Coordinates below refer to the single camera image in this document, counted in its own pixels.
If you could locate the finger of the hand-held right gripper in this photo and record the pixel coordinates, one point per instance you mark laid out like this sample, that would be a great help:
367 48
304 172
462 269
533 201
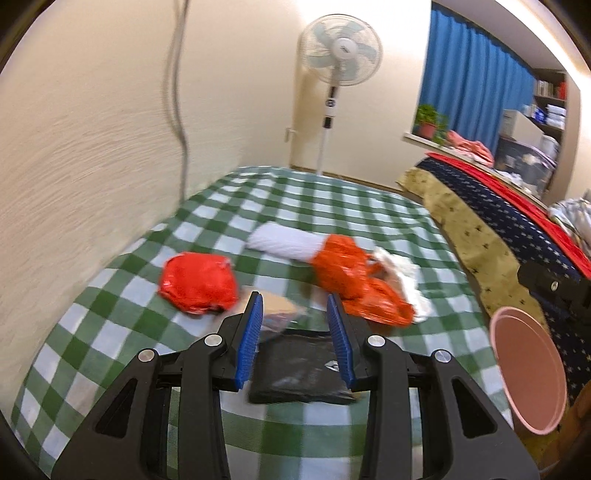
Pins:
561 288

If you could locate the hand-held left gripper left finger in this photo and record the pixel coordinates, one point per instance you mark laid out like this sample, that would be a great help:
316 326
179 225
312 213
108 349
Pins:
251 341

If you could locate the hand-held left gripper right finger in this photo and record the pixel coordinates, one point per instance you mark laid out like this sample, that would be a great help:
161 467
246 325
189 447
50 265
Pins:
341 341

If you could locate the clear plastic wrapper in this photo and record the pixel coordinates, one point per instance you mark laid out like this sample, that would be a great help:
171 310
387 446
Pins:
281 309

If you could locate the black plastic package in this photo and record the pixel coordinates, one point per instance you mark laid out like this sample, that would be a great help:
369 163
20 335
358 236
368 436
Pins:
295 364

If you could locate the orange plastic bag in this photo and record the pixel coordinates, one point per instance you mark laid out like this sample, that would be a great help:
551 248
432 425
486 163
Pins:
341 272

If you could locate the red plastic bag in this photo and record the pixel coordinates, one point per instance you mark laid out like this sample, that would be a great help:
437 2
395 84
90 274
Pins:
198 284

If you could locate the pink plastic bin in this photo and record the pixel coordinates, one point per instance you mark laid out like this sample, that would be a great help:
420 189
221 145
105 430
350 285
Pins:
526 369

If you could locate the white plastic bag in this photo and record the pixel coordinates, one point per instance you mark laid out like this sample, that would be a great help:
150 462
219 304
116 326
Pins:
406 277

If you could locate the starry blue red bed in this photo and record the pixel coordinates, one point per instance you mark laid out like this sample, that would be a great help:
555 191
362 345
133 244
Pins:
508 217

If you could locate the red blanket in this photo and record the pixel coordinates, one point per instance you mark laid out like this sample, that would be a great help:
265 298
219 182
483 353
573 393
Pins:
531 203

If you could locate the yellow star bed skirt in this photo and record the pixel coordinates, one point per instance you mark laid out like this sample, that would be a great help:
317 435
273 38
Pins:
471 240

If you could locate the green checked tablecloth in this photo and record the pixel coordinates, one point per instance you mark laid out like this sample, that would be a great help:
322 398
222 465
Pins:
138 369

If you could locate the clear plastic storage box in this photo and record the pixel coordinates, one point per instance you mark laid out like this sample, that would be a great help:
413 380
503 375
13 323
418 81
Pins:
526 166

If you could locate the grey box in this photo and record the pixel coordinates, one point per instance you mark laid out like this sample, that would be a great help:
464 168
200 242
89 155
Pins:
521 127

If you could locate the pink folded clothes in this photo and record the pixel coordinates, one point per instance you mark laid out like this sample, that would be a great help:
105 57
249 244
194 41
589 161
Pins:
466 145

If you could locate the wooden bookshelf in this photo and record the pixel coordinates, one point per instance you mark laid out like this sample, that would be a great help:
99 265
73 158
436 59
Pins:
549 87

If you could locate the potted green plant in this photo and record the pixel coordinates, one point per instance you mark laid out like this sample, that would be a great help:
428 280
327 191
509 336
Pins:
427 127

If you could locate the white window sill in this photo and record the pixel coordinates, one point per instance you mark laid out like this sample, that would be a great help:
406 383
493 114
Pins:
415 137

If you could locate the blue curtain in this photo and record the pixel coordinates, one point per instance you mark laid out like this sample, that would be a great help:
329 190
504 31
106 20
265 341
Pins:
466 83

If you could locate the white standing fan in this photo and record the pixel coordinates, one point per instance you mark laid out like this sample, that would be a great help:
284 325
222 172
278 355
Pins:
339 46

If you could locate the white wall socket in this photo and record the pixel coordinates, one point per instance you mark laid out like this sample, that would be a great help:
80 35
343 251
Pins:
289 135

